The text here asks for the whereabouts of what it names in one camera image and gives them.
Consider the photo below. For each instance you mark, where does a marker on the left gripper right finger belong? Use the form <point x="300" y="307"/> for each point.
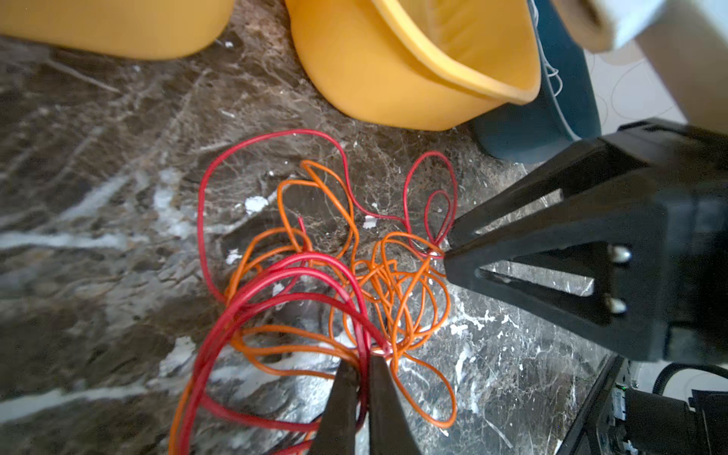
<point x="388" y="427"/>

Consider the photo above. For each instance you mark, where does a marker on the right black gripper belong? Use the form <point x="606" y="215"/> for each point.
<point x="623" y="245"/>

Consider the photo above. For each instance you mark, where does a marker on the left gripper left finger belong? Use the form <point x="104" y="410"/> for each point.
<point x="337" y="430"/>

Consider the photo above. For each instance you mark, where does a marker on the teal plastic tray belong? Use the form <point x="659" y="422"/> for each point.
<point x="564" y="111"/>

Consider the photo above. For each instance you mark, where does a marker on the middle yellow plastic tray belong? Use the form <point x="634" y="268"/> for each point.
<point x="421" y="65"/>

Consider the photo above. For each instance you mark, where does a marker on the yellow plastic tray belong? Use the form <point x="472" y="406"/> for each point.
<point x="421" y="65"/>
<point x="146" y="30"/>

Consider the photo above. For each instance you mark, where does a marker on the left yellow plastic tray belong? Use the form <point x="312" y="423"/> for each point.
<point x="146" y="30"/>

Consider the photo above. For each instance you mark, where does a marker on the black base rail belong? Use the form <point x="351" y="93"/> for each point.
<point x="600" y="425"/>

